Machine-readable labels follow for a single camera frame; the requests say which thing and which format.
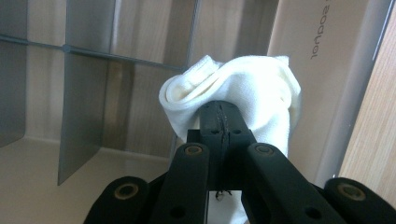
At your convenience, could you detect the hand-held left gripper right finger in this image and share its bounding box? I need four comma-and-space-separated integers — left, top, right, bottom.
220, 100, 259, 191

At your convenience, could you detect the white sock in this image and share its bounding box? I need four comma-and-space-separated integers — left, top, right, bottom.
158, 54, 303, 224

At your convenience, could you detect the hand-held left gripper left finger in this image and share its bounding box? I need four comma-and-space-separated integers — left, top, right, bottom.
186, 100, 224, 191

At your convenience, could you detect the grey divided storage box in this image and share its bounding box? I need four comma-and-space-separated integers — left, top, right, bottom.
0, 0, 395, 224

